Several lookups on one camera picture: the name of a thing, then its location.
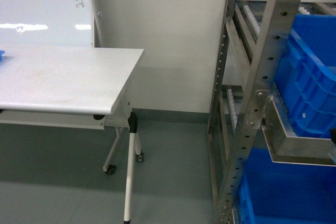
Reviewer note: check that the blue plastic tray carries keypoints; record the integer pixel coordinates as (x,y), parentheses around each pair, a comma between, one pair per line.
(2,52)

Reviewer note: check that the yellow push button switch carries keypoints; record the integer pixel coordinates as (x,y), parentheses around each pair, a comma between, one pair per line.
(333,139)

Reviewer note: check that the steel shelving rack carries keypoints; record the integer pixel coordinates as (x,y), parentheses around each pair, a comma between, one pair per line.
(261,108)

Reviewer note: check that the blue plastic bin lower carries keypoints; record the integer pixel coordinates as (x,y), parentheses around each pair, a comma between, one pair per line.
(285,193)

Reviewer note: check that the blue plastic bin right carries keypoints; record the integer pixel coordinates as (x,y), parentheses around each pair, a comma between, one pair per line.
(306,76)

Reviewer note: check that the white glossy back panel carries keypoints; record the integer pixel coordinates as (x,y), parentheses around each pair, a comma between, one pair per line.
(48,22)

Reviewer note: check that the blue plastic bin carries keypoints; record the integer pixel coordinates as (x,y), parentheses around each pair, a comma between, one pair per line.
(306,76)
(285,193)

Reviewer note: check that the white folding table frame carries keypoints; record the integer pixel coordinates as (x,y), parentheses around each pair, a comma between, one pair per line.
(66,168)

